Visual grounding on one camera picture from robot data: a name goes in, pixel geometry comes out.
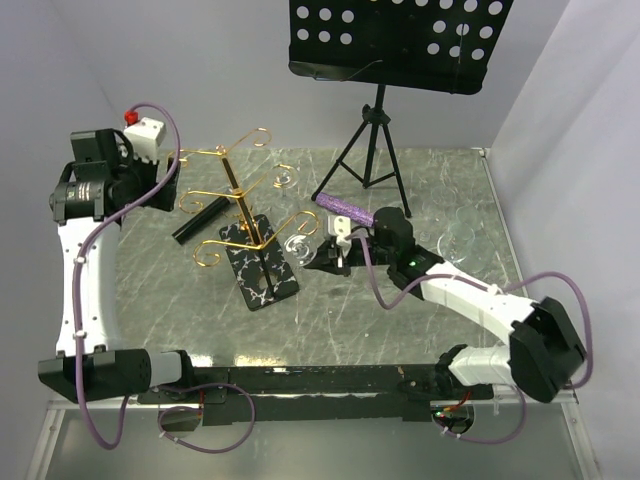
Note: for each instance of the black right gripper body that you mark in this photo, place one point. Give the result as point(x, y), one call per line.
point(381, 256)

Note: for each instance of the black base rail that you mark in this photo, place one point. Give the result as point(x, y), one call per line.
point(304, 393)

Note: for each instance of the black marble rack base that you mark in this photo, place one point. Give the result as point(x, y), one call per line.
point(264, 277)

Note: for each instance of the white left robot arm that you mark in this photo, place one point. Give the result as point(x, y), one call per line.
point(90, 361)

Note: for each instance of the black microphone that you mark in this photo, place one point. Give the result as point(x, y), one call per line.
point(201, 220)

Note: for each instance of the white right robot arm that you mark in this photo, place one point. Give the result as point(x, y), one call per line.
point(540, 351)

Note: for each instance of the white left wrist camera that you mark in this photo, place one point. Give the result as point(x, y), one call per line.
point(145, 135)

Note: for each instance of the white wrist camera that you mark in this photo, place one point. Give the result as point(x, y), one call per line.
point(338, 229)
point(145, 135)

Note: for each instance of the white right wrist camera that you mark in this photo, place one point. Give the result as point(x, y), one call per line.
point(338, 229)

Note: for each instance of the gold wine glass rack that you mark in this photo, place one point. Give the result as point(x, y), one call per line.
point(261, 137)

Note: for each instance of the black music stand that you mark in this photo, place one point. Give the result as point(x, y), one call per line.
point(439, 46)

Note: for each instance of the purple glitter microphone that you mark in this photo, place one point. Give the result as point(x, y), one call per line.
point(343, 208)

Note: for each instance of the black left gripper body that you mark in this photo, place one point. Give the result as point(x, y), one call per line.
point(135, 174)

